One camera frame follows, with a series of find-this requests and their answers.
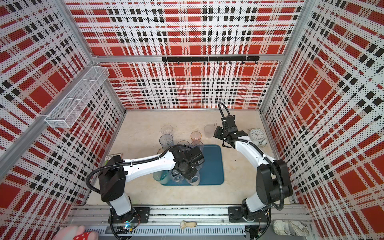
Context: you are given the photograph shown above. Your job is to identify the clear faceted cup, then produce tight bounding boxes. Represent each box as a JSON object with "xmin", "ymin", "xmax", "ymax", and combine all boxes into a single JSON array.
[{"xmin": 178, "ymin": 140, "xmax": 190, "ymax": 147}]

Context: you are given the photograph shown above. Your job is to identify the clear cup row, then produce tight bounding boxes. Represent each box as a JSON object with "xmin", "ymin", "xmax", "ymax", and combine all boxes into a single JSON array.
[{"xmin": 171, "ymin": 170, "xmax": 185, "ymax": 184}]

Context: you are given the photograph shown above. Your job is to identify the frosted clear cup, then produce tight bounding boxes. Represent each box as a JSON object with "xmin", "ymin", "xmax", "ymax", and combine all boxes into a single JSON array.
[{"xmin": 187, "ymin": 171, "xmax": 201, "ymax": 186}]

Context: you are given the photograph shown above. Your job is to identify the pink plastic cup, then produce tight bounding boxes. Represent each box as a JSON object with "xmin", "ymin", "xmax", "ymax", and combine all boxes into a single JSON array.
[{"xmin": 190, "ymin": 131, "xmax": 202, "ymax": 142}]

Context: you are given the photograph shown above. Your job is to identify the green textured plastic cup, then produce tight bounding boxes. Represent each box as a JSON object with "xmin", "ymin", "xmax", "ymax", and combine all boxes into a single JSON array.
[{"xmin": 153, "ymin": 171, "xmax": 171, "ymax": 185}]

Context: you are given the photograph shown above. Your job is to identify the blue textured plastic cup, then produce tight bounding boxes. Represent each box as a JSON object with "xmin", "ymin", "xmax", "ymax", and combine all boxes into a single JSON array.
[{"xmin": 159, "ymin": 134, "xmax": 174, "ymax": 147}]

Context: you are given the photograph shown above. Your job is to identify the yellow plastic cup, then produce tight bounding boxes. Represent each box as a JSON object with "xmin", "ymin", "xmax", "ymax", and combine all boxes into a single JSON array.
[{"xmin": 157, "ymin": 147, "xmax": 169, "ymax": 155}]

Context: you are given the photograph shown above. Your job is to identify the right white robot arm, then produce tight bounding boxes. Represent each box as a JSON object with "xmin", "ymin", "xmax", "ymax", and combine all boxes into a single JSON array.
[{"xmin": 214, "ymin": 115, "xmax": 293, "ymax": 221}]

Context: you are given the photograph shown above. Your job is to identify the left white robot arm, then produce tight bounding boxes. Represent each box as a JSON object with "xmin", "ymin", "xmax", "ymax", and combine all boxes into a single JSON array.
[{"xmin": 85, "ymin": 145, "xmax": 205, "ymax": 216}]

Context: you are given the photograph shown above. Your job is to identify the teal plastic tray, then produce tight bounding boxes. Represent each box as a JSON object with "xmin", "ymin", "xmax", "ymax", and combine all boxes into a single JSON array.
[{"xmin": 161, "ymin": 145, "xmax": 225, "ymax": 186}]

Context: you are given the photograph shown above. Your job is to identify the white alarm clock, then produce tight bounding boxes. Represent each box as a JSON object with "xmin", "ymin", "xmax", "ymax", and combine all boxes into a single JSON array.
[{"xmin": 248, "ymin": 128, "xmax": 268, "ymax": 148}]

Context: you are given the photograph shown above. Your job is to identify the colourful marker pack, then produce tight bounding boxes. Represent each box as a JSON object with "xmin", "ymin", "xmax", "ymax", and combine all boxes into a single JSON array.
[{"xmin": 103, "ymin": 153, "xmax": 123, "ymax": 166}]

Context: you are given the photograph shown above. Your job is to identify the crumpled white cloth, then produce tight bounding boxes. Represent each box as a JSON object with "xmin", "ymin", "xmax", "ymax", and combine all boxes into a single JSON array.
[{"xmin": 273, "ymin": 220, "xmax": 310, "ymax": 237}]

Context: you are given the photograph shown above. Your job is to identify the red white plush toy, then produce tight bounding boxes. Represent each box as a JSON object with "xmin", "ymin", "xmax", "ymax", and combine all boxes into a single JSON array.
[{"xmin": 53, "ymin": 226, "xmax": 99, "ymax": 240}]

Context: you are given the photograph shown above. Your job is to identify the beige small object on rail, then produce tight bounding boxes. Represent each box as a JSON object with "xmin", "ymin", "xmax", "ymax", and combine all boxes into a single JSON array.
[{"xmin": 180, "ymin": 221, "xmax": 197, "ymax": 229}]

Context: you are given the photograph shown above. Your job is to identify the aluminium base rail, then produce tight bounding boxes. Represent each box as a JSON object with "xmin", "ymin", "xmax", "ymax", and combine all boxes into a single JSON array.
[{"xmin": 65, "ymin": 205, "xmax": 312, "ymax": 238}]

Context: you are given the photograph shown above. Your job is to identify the black hook rail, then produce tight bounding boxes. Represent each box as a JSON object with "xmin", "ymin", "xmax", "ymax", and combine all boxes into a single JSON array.
[{"xmin": 162, "ymin": 56, "xmax": 260, "ymax": 64}]

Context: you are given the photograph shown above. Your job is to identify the white wire mesh basket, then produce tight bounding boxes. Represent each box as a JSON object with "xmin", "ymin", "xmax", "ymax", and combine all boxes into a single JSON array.
[{"xmin": 45, "ymin": 66, "xmax": 109, "ymax": 129}]

